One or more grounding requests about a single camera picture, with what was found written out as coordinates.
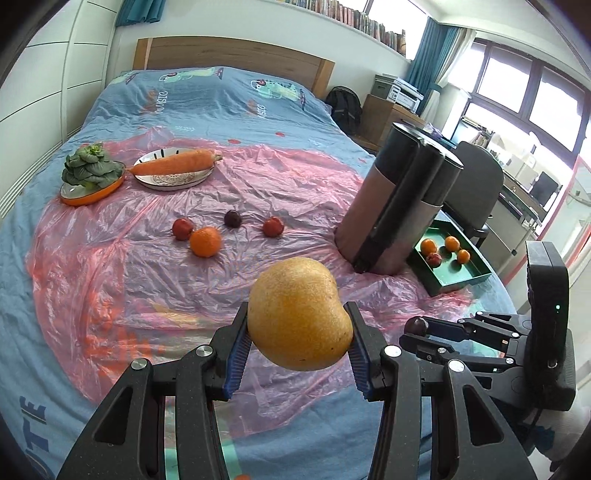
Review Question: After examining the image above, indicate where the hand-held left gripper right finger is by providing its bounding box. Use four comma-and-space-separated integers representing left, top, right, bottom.
344, 301, 539, 480

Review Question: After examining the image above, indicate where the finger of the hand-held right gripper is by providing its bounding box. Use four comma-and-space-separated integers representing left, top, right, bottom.
422, 311, 532, 344
399, 333, 532, 393

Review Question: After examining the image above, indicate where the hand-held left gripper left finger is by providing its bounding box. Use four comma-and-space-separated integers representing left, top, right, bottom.
55, 302, 254, 480

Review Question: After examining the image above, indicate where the green tray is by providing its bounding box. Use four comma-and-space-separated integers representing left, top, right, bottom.
406, 219, 492, 297

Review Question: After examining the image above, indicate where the yellow mango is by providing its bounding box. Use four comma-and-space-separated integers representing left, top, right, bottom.
247, 257, 355, 371

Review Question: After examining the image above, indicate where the black monitor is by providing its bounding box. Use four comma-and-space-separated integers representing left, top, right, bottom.
531, 172, 561, 206

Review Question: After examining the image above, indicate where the grey chair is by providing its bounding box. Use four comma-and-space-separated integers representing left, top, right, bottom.
443, 141, 505, 250

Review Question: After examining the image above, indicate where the black and steel kettle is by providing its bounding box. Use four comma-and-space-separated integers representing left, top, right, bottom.
335, 121, 464, 275

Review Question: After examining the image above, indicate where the computer monitor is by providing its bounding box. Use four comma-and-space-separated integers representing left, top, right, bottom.
450, 115, 476, 144

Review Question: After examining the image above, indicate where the pink plastic sheet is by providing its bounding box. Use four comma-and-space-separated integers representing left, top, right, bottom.
25, 127, 472, 437

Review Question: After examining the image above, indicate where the white patterned plate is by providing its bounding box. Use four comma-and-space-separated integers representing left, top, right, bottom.
134, 147, 215, 191

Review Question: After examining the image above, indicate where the carrot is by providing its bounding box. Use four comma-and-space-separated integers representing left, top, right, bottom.
130, 148, 223, 176

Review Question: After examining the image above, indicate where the brown framed window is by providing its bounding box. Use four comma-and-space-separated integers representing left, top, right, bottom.
443, 37, 591, 162

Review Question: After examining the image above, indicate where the orange plate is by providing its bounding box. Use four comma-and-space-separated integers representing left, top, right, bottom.
60, 161, 126, 207

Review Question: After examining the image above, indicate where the wooden drawer cabinet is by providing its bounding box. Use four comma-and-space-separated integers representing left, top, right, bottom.
362, 93, 428, 148

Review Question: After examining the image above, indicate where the white sheer curtain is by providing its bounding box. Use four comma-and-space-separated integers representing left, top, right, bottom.
418, 28, 476, 125

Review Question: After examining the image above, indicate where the white printer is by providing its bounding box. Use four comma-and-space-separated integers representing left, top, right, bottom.
388, 78, 424, 112

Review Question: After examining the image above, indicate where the green bok choy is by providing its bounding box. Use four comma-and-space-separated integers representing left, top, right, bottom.
62, 143, 125, 190

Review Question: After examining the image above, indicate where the black backpack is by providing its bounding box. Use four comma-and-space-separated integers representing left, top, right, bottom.
325, 85, 363, 136

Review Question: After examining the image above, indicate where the teal curtain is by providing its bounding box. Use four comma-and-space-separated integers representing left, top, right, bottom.
115, 0, 165, 27
406, 17, 465, 95

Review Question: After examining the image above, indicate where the wooden headboard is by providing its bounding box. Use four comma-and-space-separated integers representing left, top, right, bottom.
133, 37, 335, 95

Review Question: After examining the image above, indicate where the row of books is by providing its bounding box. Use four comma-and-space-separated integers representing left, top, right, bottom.
281, 0, 409, 58

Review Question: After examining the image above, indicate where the white wardrobe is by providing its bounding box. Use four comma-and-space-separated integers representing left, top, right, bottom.
0, 0, 139, 217

